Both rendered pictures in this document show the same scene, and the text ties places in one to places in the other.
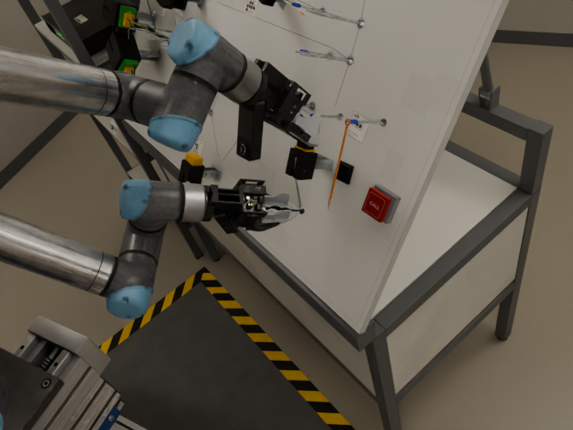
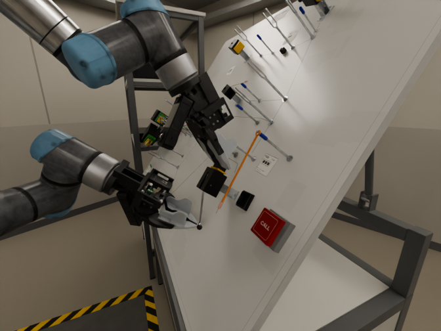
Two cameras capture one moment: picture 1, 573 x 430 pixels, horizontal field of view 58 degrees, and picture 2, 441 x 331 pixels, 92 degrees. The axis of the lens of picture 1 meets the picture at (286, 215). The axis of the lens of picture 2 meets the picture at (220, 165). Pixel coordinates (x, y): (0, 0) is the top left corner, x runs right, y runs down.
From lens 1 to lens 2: 0.63 m
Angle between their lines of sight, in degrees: 31
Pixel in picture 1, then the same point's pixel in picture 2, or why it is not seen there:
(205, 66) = (142, 20)
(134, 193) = (50, 134)
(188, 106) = (107, 34)
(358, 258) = (234, 289)
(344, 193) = (240, 219)
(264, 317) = not seen: outside the picture
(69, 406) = not seen: outside the picture
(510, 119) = (388, 220)
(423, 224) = (302, 291)
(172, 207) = (76, 161)
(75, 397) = not seen: outside the picture
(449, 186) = (327, 267)
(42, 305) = (54, 275)
